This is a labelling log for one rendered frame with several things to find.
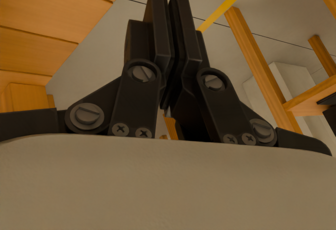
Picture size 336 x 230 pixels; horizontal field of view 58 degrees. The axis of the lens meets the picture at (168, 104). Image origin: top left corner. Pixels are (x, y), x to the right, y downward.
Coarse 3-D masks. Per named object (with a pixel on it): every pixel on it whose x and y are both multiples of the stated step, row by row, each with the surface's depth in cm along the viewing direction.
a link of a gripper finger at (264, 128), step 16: (176, 0) 12; (176, 16) 12; (176, 32) 11; (192, 32) 11; (176, 48) 11; (192, 48) 10; (176, 64) 10; (192, 64) 10; (208, 64) 11; (176, 80) 11; (192, 80) 10; (176, 96) 11; (192, 96) 10; (176, 112) 11; (192, 112) 10; (192, 128) 11; (256, 128) 9; (272, 128) 10; (272, 144) 9
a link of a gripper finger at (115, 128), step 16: (128, 64) 9; (144, 64) 10; (128, 80) 9; (144, 80) 9; (160, 80) 9; (128, 96) 9; (144, 96) 9; (112, 112) 8; (128, 112) 8; (144, 112) 8; (112, 128) 8; (128, 128) 8; (144, 128) 8
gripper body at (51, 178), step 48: (0, 144) 6; (48, 144) 6; (96, 144) 7; (144, 144) 7; (192, 144) 7; (240, 144) 8; (0, 192) 5; (48, 192) 6; (96, 192) 6; (144, 192) 6; (192, 192) 6; (240, 192) 6; (288, 192) 7
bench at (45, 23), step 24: (0, 0) 52; (24, 0) 53; (48, 0) 55; (72, 0) 57; (96, 0) 58; (0, 24) 56; (24, 24) 58; (48, 24) 60; (72, 24) 62; (0, 48) 62; (24, 48) 64; (48, 48) 67; (72, 48) 69; (0, 72) 69; (24, 72) 72; (48, 72) 75
